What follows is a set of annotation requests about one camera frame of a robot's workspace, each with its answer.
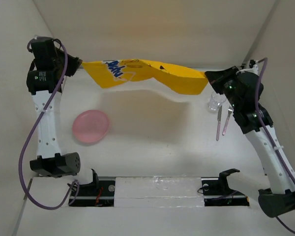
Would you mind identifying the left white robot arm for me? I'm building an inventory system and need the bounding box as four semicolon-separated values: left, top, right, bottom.
27;36;100;195

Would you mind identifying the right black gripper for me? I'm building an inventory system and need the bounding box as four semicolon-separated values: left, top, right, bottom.
206;65;242;110

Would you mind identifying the pink round plate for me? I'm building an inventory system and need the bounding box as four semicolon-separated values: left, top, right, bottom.
72;110;110;144

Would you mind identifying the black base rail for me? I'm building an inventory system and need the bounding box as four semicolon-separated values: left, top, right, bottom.
69;177;250;208

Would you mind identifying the knife with pink handle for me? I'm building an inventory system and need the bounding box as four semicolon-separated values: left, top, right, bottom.
216;106;222;141

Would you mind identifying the clear drinking glass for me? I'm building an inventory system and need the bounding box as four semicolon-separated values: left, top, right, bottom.
207;92;227;112

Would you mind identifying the fork with pink handle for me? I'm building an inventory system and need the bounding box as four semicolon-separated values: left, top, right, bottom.
222;104;234;136

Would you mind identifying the aluminium side rail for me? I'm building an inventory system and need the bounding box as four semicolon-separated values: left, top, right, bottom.
240;63;273;176

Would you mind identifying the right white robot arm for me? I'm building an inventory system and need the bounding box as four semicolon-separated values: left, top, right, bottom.
205;58;295;218

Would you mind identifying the yellow cartoon print cloth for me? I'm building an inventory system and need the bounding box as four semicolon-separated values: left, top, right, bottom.
82;59;208;95

